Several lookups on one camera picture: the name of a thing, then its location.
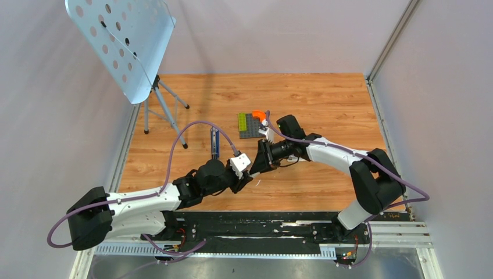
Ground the green building brick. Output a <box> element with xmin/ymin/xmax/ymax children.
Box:
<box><xmin>238</xmin><ymin>113</ymin><xmax>247</xmax><ymax>131</ymax></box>

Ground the blue black stapler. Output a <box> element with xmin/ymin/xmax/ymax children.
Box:
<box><xmin>210</xmin><ymin>127</ymin><xmax>220</xmax><ymax>160</ymax></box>

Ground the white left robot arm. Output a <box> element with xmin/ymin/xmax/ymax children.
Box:
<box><xmin>67</xmin><ymin>155</ymin><xmax>251</xmax><ymax>251</ymax></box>

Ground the light blue music stand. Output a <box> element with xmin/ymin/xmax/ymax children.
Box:
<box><xmin>65</xmin><ymin>1</ymin><xmax>190</xmax><ymax>133</ymax></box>

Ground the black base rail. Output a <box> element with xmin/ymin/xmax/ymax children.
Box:
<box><xmin>83</xmin><ymin>210</ymin><xmax>434</xmax><ymax>260</ymax></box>

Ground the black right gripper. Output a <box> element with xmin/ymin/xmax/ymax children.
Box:
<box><xmin>250</xmin><ymin>138</ymin><xmax>292</xmax><ymax>176</ymax></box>

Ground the orange curved brick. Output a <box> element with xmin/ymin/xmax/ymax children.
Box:
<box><xmin>252</xmin><ymin>110</ymin><xmax>266</xmax><ymax>122</ymax></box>

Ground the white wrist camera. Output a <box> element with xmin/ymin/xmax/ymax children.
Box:
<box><xmin>229</xmin><ymin>153</ymin><xmax>251</xmax><ymax>179</ymax></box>
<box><xmin>258</xmin><ymin>119</ymin><xmax>274</xmax><ymax>144</ymax></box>

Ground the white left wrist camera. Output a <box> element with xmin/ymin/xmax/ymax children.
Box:
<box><xmin>229</xmin><ymin>153</ymin><xmax>251</xmax><ymax>179</ymax></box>

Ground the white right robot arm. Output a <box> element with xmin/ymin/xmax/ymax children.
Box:
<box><xmin>249</xmin><ymin>115</ymin><xmax>406</xmax><ymax>243</ymax></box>

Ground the grey building baseplate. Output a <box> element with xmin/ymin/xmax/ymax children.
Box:
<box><xmin>238</xmin><ymin>112</ymin><xmax>264</xmax><ymax>139</ymax></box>

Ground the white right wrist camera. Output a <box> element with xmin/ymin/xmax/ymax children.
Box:
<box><xmin>258</xmin><ymin>119</ymin><xmax>274</xmax><ymax>144</ymax></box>

